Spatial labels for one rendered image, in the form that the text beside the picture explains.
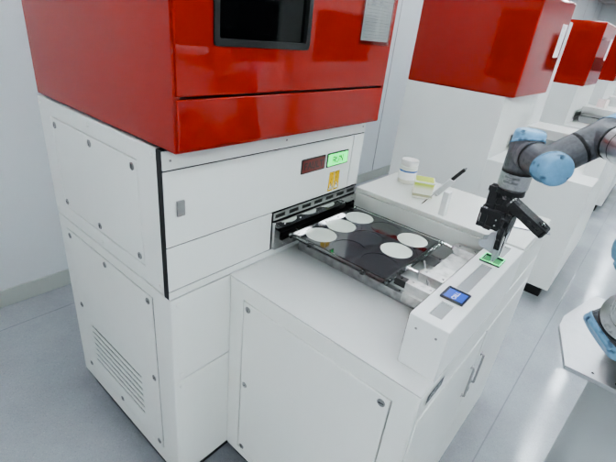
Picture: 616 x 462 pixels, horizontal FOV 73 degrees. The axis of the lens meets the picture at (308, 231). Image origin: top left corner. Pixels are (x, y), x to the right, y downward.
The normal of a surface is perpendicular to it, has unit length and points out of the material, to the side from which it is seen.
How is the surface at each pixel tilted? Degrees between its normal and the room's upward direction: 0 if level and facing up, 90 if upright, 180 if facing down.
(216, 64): 90
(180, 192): 90
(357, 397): 90
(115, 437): 0
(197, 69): 90
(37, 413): 0
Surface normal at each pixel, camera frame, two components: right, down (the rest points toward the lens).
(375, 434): -0.65, 0.28
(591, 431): -0.83, 0.18
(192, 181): 0.75, 0.36
